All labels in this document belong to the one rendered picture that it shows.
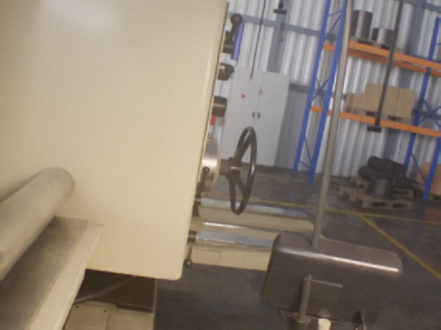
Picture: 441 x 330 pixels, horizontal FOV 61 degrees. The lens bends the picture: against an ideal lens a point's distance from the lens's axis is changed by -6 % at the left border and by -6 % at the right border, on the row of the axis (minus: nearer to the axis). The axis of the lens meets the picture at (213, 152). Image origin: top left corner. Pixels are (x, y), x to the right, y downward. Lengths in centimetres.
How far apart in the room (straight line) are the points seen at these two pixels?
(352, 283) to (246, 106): 758
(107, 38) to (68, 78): 15
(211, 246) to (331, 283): 140
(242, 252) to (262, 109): 639
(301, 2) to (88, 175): 871
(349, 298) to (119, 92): 81
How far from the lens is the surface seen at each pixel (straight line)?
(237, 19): 110
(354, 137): 1002
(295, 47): 940
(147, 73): 105
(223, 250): 239
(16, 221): 77
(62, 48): 109
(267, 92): 859
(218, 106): 132
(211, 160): 152
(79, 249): 98
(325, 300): 112
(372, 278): 108
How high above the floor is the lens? 164
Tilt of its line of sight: 10 degrees down
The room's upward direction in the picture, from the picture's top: 10 degrees clockwise
